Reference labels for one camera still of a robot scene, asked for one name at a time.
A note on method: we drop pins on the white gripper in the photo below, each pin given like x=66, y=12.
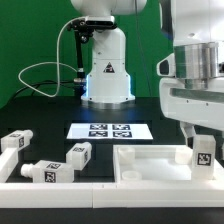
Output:
x=199, y=107

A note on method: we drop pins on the white square table top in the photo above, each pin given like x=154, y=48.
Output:
x=140, y=163

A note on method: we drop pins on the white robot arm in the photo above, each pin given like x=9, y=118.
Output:
x=191, y=88

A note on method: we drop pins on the white marker sheet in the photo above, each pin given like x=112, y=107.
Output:
x=109, y=131

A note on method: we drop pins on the black camera on stand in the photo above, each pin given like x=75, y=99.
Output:
x=83, y=28

